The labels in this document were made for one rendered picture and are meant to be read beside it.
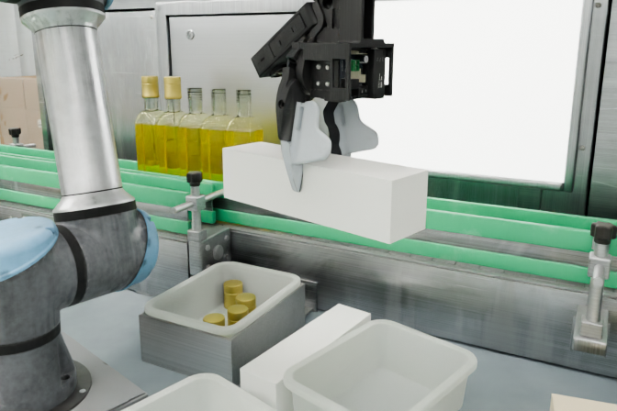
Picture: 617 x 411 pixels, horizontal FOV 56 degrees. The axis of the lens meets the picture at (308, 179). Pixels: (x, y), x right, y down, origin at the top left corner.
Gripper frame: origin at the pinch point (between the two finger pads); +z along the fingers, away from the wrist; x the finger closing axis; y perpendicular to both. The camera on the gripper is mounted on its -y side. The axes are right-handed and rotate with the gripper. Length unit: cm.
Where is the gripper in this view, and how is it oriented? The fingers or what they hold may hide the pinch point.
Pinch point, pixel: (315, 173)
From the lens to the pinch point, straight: 62.1
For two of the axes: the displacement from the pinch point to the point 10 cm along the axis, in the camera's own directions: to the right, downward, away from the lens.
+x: 6.8, -1.7, 7.1
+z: 0.0, 9.7, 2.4
